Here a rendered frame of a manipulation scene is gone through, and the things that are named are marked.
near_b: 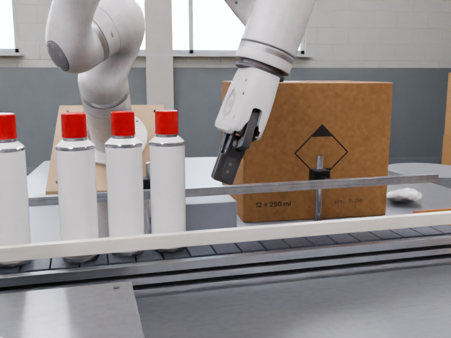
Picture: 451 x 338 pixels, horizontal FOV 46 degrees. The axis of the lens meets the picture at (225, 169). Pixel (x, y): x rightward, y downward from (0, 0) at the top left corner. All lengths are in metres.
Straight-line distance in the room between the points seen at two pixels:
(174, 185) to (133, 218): 0.07
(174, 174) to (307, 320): 0.27
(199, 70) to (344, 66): 1.73
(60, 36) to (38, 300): 0.64
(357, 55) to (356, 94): 5.51
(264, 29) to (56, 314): 0.45
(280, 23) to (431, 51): 6.26
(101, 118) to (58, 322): 0.81
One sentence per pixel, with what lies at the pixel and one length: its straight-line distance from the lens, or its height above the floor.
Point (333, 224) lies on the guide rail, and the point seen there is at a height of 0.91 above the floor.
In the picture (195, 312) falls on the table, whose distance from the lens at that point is 0.71.
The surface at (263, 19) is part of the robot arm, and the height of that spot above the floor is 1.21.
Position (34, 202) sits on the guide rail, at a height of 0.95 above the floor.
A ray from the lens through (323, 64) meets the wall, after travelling 6.42.
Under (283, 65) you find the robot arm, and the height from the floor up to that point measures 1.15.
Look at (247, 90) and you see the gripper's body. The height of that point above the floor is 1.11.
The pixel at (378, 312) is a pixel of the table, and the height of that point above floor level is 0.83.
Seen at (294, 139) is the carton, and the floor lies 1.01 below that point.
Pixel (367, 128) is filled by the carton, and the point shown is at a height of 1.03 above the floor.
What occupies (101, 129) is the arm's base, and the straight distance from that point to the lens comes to 1.37.
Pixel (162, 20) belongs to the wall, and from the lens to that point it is 6.00.
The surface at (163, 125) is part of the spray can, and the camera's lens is 0.75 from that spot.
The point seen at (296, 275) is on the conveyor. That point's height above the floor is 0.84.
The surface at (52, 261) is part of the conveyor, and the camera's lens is 0.78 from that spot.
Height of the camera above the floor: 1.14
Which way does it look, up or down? 10 degrees down
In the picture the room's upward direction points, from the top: straight up
